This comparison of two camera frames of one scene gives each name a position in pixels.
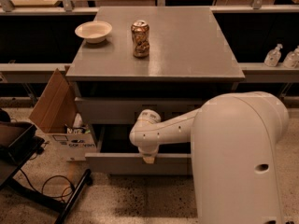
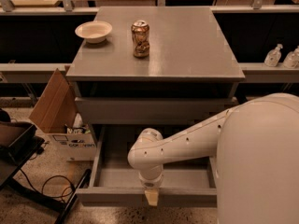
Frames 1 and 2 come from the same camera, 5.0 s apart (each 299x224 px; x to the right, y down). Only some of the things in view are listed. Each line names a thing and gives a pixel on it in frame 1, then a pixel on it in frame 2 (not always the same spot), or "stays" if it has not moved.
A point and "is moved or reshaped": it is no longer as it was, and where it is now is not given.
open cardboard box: [57, 115] stays
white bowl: [93, 32] stays
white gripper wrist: [149, 151] → [150, 184]
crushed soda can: [140, 31] stays
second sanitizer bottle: [291, 59] stays
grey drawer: [117, 155] is moved or reshaped
